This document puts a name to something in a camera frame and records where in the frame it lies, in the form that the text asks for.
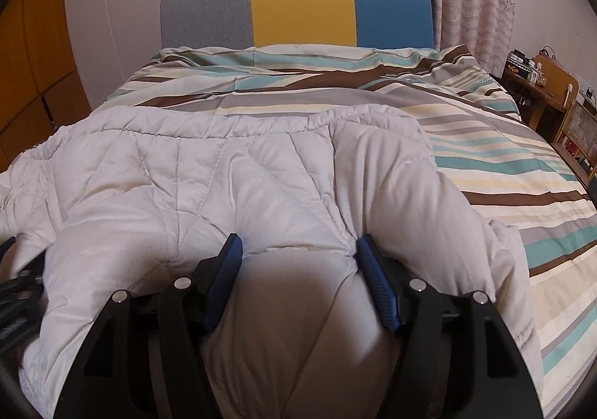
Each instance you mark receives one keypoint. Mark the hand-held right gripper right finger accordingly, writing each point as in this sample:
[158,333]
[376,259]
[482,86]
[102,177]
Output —
[378,283]

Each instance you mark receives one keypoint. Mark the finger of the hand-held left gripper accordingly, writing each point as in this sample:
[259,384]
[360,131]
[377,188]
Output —
[21,272]

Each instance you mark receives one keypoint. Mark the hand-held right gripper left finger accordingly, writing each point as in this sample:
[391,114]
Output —
[225,267]

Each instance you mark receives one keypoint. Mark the light grey quilted jacket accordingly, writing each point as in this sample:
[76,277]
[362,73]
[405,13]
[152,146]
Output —
[233,176]

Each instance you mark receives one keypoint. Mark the striped bed blanket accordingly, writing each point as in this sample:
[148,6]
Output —
[489,158]

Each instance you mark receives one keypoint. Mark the wooden wardrobe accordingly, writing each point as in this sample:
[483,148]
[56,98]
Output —
[32,64]

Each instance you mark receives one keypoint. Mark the wooden desk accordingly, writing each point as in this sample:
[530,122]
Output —
[531,97]

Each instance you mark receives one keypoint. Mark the wooden side table with clutter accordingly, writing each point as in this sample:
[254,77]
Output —
[576,120]

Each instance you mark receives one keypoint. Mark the black device on desk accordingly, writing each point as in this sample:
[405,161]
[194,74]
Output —
[520,62]

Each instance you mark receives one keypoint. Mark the grey yellow blue headboard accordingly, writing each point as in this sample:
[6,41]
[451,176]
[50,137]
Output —
[298,4]

